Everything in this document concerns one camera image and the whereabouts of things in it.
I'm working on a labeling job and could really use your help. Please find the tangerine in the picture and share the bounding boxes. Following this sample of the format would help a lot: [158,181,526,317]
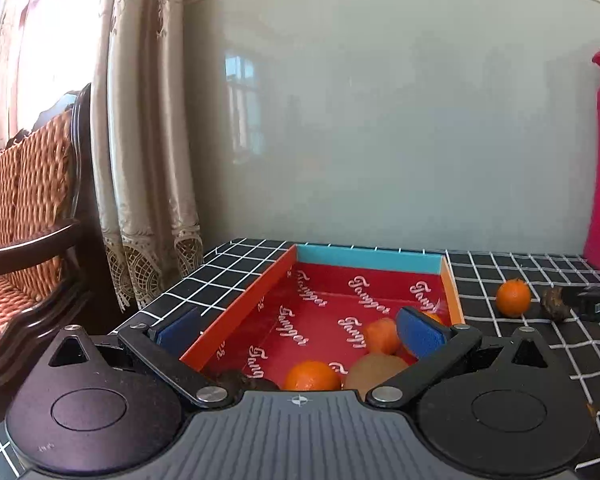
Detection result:
[283,360,342,392]
[363,317,404,356]
[496,278,532,318]

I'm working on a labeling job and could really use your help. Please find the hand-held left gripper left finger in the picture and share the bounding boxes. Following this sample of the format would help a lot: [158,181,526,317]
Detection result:
[47,306,231,408]

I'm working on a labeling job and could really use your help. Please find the brown kiwi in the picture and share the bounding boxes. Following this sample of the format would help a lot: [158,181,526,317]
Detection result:
[343,352,411,394]

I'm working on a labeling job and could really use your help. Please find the sheer white curtain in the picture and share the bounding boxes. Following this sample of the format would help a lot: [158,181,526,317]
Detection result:
[0,0,123,141]

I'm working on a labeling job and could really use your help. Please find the red cardboard box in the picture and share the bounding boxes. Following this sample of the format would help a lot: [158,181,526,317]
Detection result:
[180,244,465,392]

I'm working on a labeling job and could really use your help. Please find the black white checkered tablecloth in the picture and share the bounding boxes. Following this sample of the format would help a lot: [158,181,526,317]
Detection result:
[0,238,600,480]

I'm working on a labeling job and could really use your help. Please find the woven orange chair cushion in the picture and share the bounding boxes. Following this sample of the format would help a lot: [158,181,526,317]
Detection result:
[0,110,78,356]

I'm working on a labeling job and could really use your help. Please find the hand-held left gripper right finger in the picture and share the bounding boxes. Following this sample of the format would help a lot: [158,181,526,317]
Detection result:
[366,307,554,408]

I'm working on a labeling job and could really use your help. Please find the dark brown wrinkled fruit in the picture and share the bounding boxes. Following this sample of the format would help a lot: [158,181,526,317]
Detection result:
[541,287,572,322]
[202,370,281,394]

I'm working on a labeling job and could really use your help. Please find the dark wooden armchair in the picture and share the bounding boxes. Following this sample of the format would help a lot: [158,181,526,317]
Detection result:
[0,82,112,406]

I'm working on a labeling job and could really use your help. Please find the beige embroidered curtain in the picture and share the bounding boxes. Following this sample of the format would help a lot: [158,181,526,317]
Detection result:
[90,0,204,311]

